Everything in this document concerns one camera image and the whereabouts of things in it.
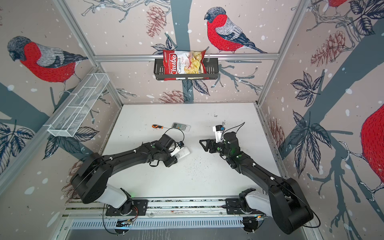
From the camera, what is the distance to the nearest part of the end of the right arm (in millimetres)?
656

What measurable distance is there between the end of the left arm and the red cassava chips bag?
410 millimetres

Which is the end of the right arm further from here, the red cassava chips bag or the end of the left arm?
the red cassava chips bag

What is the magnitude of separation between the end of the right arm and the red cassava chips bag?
1.40 ft

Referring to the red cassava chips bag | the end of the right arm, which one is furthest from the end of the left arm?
the red cassava chips bag

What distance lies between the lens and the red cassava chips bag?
87 centimetres

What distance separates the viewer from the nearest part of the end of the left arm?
2.23ft
